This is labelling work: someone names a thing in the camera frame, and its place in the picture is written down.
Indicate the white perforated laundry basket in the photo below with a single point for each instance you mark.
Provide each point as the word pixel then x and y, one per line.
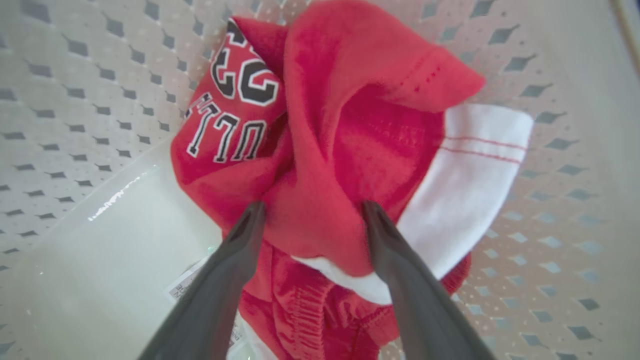
pixel 75 100

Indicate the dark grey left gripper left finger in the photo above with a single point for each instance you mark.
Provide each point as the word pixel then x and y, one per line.
pixel 215 295

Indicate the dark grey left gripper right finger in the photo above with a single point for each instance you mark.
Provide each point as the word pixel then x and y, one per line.
pixel 420 310

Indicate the red and white numbered jersey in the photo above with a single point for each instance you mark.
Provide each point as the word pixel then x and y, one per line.
pixel 330 150

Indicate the red shorts with elastic waistband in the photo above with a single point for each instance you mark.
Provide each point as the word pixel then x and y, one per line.
pixel 300 320

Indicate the white printed label sticker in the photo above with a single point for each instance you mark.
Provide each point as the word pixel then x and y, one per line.
pixel 182 287

